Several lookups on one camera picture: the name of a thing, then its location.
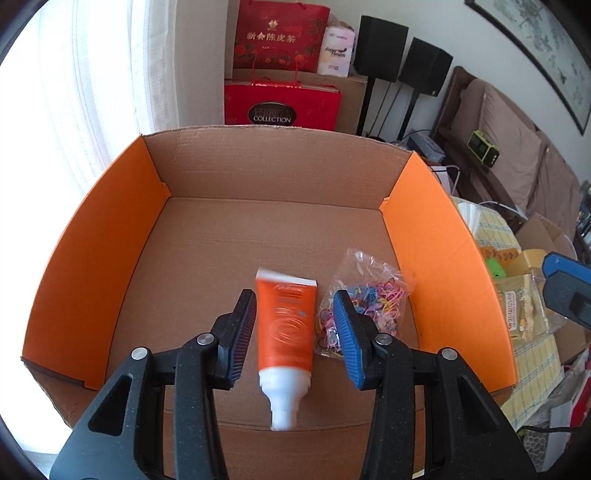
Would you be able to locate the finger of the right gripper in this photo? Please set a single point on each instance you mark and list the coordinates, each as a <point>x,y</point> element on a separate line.
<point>567,288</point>

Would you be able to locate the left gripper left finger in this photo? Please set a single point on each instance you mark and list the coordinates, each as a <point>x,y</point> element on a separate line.
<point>232,332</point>

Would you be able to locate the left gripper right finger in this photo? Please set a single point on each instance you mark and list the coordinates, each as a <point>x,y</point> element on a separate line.
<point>357,333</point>

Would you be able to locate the clear macadamia nut package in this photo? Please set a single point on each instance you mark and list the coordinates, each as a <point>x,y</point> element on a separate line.
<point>540,272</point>

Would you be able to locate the bag of colourful rubber bands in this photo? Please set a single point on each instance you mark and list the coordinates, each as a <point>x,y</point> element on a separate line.
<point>377,289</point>

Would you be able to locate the yellow snack pouch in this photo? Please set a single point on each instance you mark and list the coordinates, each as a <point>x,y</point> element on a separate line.
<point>521,331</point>

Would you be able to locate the orange white cream tube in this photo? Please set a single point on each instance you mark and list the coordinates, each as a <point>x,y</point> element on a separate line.
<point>285,342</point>

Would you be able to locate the green paw print case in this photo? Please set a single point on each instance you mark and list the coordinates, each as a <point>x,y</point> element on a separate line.
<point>495,268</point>

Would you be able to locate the orange cardboard box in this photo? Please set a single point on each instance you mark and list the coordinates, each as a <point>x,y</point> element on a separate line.
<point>120,330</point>

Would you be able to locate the orange patterned towel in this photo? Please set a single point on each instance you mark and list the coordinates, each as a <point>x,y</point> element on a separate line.
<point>504,256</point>

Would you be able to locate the white feather shuttlecock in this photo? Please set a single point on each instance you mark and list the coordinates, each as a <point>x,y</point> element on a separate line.
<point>471,213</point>

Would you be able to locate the large brown cardboard box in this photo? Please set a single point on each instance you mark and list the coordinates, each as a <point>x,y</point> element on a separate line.
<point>540,233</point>

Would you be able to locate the yellow checked tablecloth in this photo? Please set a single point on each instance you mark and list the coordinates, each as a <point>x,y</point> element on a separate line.
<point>536,352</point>

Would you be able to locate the green black radio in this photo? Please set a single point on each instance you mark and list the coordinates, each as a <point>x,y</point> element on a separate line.
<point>483,149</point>

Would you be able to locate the grey electronic box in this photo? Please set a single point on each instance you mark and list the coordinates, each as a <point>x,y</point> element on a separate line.
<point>426,147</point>

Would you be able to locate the brown sofa cushion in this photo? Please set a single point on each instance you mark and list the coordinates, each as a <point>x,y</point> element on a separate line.
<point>504,124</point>

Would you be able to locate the red Ferrero Collection bag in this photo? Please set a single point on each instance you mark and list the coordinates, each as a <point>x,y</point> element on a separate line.
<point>285,104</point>

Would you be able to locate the brown box under bags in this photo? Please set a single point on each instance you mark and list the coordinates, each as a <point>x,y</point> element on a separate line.
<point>353,89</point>

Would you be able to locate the right black speaker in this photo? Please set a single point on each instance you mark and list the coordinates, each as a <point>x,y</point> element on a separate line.
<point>426,67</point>

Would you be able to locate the black speaker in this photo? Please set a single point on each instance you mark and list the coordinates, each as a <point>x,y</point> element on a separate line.
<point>426,67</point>
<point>379,48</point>

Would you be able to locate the pink tissue pack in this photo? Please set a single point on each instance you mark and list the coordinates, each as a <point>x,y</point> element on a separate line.
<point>336,51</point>

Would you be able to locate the left black speaker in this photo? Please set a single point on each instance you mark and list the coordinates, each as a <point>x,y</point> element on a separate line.
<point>379,48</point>

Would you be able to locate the white curtain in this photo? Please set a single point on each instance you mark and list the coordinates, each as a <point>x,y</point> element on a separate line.
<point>147,66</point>

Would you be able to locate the red tea gift bag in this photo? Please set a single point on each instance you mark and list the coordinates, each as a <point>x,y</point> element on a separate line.
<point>279,35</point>

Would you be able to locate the framed wall painting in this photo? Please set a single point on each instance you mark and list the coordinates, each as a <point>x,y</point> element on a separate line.
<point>536,31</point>

